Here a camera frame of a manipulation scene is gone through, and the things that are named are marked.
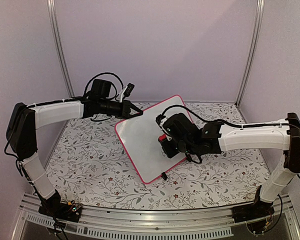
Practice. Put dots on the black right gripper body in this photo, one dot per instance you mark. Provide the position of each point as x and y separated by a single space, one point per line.
186 148

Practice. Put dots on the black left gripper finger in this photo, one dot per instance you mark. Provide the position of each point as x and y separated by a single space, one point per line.
129 107
130 116

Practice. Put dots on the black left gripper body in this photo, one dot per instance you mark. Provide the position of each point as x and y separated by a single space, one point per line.
106 110

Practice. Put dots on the red black whiteboard eraser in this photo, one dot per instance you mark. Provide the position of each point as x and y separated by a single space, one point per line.
162 138

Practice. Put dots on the pink framed whiteboard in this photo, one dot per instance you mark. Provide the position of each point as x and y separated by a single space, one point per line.
139 138

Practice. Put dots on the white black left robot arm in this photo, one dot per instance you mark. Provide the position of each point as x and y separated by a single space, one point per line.
27 120

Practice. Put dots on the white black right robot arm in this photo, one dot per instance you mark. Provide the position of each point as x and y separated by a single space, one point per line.
283 134

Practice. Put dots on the black whiteboard foot clip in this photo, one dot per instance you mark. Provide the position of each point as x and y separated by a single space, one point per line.
164 176
189 158

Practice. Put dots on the floral patterned table mat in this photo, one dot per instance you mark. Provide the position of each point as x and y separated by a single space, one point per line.
90 166

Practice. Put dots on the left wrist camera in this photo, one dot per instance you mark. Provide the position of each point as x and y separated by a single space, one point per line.
125 92

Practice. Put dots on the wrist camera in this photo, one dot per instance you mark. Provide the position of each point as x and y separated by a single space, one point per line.
125 92
160 120

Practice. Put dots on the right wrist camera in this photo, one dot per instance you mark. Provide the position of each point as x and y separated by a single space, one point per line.
160 120

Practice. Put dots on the aluminium front rail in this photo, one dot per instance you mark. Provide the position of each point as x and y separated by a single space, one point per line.
99 223

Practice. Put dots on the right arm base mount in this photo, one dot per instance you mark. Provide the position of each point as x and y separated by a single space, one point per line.
257 209

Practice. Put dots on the left aluminium corner post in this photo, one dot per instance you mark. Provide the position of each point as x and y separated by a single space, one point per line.
51 6

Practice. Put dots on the aluminium corner post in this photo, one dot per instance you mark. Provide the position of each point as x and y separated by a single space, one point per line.
51 6
260 5

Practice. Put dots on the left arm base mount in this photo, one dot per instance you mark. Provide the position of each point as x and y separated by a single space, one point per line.
68 211

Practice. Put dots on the right aluminium corner post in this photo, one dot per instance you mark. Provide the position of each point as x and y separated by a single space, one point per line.
260 5

